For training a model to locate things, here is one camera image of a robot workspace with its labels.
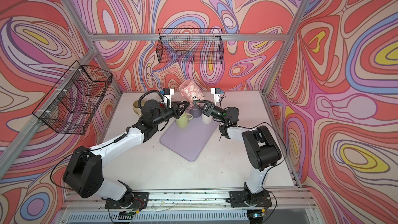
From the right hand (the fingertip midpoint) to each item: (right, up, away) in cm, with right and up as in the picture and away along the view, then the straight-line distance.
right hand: (193, 105), depth 75 cm
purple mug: (0, -4, +26) cm, 26 cm away
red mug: (-14, 0, -7) cm, 16 cm away
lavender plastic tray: (-2, -22, +18) cm, 29 cm away
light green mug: (-8, -9, +20) cm, 24 cm away
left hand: (-2, +1, 0) cm, 2 cm away
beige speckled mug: (-40, 0, +26) cm, 47 cm away
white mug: (+8, -9, +23) cm, 26 cm away
